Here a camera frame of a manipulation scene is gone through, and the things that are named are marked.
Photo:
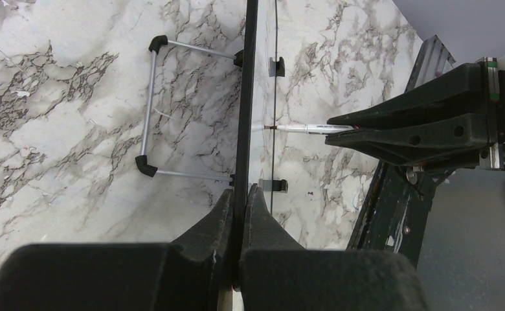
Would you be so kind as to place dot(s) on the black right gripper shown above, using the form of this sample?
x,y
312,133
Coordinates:
x,y
457,92

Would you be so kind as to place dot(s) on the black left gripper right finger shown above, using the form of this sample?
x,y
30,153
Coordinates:
x,y
277,273

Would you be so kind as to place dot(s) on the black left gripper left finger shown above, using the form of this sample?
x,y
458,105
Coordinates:
x,y
97,277

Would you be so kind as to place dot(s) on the white red whiteboard marker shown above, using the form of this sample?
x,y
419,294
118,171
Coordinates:
x,y
311,129

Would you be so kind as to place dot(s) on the small black-framed whiteboard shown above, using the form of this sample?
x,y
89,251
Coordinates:
x,y
230,248

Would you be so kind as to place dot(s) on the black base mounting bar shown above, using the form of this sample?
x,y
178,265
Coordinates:
x,y
394,212

